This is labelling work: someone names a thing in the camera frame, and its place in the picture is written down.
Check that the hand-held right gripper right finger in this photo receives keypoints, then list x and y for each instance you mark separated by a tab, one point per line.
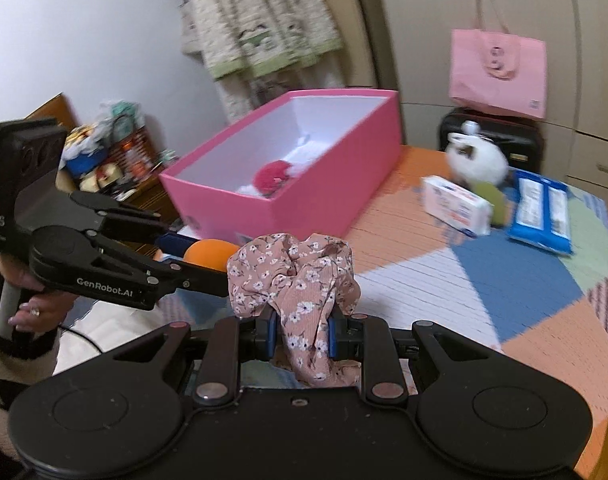
334	335

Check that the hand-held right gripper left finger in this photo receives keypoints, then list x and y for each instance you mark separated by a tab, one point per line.
271	332

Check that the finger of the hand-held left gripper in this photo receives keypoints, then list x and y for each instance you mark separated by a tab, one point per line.
199	280
174	244

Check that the orange ball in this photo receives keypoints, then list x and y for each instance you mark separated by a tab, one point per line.
209	252

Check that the floral pink scrunchie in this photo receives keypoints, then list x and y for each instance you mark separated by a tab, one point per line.
294	280

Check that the red pompom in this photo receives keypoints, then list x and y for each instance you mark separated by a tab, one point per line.
271	175

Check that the pink cardboard box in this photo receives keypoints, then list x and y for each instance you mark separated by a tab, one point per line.
334	170

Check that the white tissue pack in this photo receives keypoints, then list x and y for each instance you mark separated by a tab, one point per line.
453	205

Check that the white plush toy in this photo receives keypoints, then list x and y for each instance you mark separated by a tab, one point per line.
478	165

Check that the blue wet wipes pack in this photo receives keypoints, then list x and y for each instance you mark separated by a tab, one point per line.
538	210

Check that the person's left hand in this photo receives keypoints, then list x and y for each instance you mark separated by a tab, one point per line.
39	312

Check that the blue container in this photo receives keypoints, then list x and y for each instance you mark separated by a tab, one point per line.
84	165

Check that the wooden side table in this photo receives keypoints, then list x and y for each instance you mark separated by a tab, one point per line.
54	107

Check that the wicker basket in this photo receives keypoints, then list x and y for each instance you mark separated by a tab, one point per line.
139	140

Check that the colourful crocheted blanket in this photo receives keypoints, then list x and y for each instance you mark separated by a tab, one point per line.
433	285

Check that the white plastic bag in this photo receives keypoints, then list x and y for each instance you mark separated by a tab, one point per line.
119	112

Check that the beige canvas tote bag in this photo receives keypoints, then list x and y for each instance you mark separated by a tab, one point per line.
190	35

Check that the cream and green fleece robe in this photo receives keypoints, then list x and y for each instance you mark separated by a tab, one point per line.
264	20

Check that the tall beige cabinet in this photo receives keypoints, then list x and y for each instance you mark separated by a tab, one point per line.
356	60

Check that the black suitcase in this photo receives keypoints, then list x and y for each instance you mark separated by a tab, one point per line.
523	145

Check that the pink tote bag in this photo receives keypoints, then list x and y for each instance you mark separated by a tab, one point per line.
493	70

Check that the beige three-door wardrobe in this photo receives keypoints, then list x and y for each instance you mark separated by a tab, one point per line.
423	20

